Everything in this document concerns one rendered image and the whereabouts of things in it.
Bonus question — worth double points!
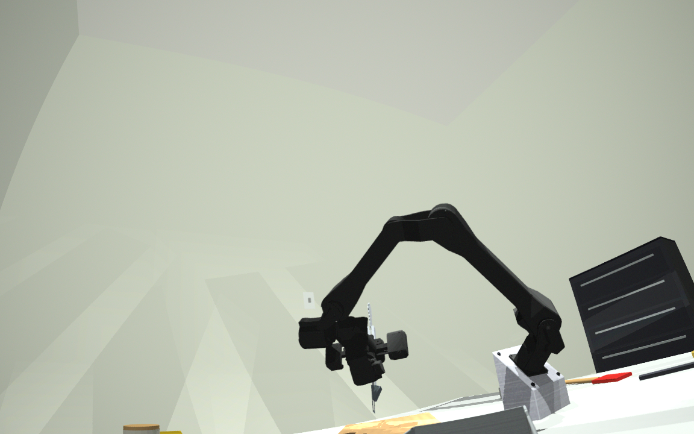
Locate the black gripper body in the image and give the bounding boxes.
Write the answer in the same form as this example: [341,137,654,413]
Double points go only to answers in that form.
[325,330,408,371]

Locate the grey roasting tin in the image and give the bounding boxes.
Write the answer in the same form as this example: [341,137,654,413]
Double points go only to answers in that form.
[404,405,538,434]

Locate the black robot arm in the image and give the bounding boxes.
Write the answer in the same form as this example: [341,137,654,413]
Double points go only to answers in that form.
[298,203,565,386]

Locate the small grey cylinder with orange top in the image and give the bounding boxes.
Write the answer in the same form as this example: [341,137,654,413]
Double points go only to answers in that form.
[123,424,160,434]

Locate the light wooden board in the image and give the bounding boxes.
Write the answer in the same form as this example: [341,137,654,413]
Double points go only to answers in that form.
[338,412,441,434]

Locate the grey spatula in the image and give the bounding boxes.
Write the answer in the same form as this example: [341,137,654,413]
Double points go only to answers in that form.
[639,362,694,381]

